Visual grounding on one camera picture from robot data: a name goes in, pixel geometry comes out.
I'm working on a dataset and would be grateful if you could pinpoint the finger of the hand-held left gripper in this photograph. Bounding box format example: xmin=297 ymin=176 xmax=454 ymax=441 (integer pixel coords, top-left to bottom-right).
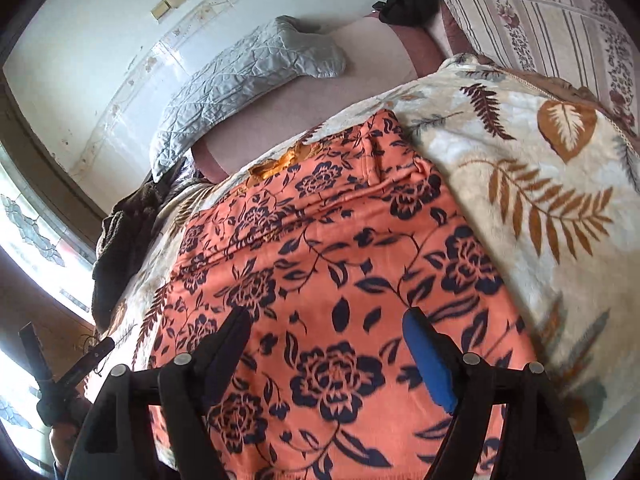
xmin=54 ymin=337 xmax=117 ymax=392

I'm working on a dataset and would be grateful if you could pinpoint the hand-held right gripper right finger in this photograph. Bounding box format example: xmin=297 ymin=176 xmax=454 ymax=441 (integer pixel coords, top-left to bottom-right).
xmin=402 ymin=306 xmax=588 ymax=480

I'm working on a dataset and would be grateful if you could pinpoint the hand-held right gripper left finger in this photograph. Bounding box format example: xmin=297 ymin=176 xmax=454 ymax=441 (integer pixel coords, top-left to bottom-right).
xmin=75 ymin=305 xmax=253 ymax=480

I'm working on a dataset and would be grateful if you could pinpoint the orange floral garment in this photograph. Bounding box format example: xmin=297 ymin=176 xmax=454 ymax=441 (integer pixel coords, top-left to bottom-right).
xmin=150 ymin=109 xmax=540 ymax=480

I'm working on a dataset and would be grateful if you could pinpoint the dark brown cloth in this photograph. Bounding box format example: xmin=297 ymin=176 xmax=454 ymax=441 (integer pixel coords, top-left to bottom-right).
xmin=92 ymin=157 xmax=201 ymax=326

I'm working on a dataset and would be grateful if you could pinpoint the stained glass window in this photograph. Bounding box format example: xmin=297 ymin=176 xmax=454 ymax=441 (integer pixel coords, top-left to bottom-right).
xmin=0 ymin=145 xmax=103 ymax=468

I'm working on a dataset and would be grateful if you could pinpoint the cream leaf printed blanket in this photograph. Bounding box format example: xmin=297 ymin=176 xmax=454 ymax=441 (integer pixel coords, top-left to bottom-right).
xmin=97 ymin=52 xmax=640 ymax=480

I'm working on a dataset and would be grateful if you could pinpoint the grey quilted pillow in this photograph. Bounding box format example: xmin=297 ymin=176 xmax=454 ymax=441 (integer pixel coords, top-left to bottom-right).
xmin=150 ymin=15 xmax=348 ymax=183

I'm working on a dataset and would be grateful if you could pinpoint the pink bed sheet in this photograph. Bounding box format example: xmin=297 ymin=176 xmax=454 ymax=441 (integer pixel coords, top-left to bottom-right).
xmin=192 ymin=10 xmax=476 ymax=186

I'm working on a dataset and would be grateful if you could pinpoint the striped floral pillow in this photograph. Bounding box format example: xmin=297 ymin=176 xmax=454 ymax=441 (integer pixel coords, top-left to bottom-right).
xmin=437 ymin=0 xmax=640 ymax=138

